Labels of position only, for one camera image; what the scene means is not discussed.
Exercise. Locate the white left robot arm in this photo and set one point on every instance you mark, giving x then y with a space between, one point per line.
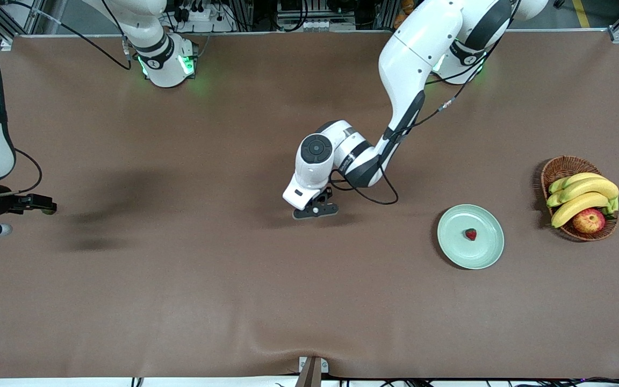
417 48

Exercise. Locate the pale green round plate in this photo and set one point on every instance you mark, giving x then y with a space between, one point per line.
481 252

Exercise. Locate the brown table cloth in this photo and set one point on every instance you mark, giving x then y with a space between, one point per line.
288 301

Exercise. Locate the grey metal bar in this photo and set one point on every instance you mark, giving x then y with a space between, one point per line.
309 376

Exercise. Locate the white power strip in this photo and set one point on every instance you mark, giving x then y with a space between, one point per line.
215 24

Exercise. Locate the bag of orange buns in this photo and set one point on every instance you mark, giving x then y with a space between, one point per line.
406 6

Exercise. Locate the brown wicker basket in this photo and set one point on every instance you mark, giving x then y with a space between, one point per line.
562 167

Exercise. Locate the yellow green banana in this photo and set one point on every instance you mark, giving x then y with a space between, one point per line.
578 177
578 207
594 186

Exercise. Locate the red yellow apple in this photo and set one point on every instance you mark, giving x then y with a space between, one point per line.
589 221

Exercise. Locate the white table edge bracket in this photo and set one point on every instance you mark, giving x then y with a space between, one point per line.
324 366

